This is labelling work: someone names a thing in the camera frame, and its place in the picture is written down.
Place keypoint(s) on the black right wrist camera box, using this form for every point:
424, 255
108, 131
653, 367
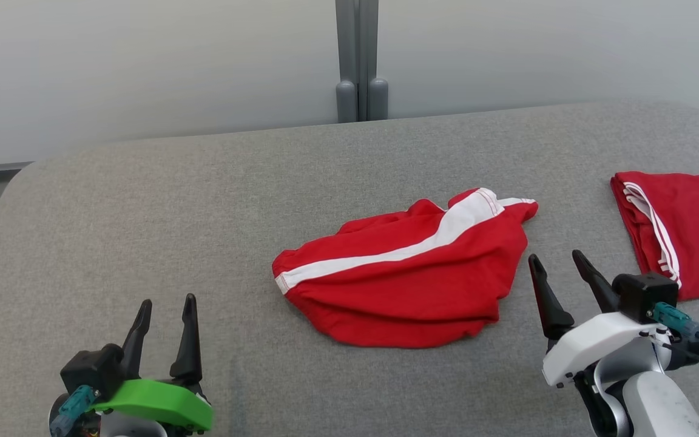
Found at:
644, 294

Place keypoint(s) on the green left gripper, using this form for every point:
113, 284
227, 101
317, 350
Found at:
161, 400

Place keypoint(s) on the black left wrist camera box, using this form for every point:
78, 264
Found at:
91, 370

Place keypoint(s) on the grey partition post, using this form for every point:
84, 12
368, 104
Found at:
361, 60

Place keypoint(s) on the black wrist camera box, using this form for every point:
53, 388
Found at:
644, 294
91, 370

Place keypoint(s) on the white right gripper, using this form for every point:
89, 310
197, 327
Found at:
592, 346

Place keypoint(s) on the red shorts with white stripe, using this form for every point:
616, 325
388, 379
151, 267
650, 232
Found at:
410, 291

